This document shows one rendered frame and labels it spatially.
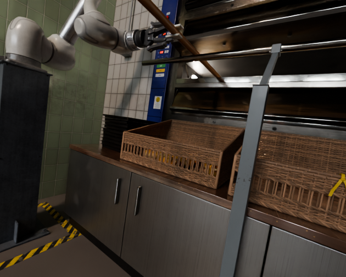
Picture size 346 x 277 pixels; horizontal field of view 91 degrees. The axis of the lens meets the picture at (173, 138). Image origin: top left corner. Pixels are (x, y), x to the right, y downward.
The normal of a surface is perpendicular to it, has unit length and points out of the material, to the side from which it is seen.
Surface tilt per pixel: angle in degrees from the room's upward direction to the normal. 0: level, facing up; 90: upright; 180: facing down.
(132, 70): 90
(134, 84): 90
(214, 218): 90
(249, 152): 90
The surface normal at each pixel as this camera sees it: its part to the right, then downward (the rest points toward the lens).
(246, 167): -0.54, -0.02
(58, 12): 0.83, 0.16
